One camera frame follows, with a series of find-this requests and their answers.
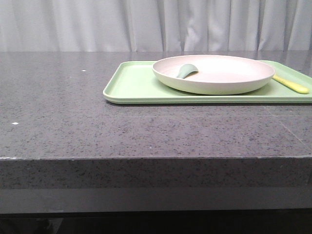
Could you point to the white round plate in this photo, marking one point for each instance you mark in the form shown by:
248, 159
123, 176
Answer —
217, 74

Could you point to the yellow plastic fork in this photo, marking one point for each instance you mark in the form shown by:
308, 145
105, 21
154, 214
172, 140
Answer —
292, 85

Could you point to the light green serving tray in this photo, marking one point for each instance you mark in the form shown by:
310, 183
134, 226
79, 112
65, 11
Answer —
135, 83

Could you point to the pale green plastic spoon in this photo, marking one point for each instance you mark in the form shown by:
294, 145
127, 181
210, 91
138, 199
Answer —
186, 70

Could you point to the white pleated curtain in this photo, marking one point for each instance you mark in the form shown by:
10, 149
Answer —
155, 25

